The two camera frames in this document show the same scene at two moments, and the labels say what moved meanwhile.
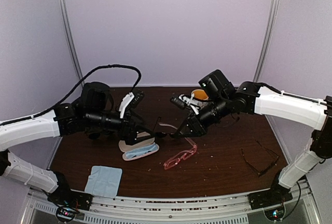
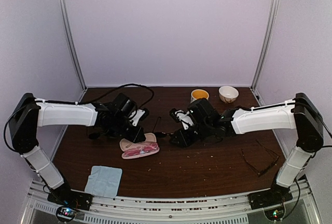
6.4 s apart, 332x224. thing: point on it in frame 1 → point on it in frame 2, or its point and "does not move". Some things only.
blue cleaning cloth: [104, 182] does not move
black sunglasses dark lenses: [162, 135] does not move
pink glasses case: [140, 148] does not move
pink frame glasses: [175, 159] → [146, 148]
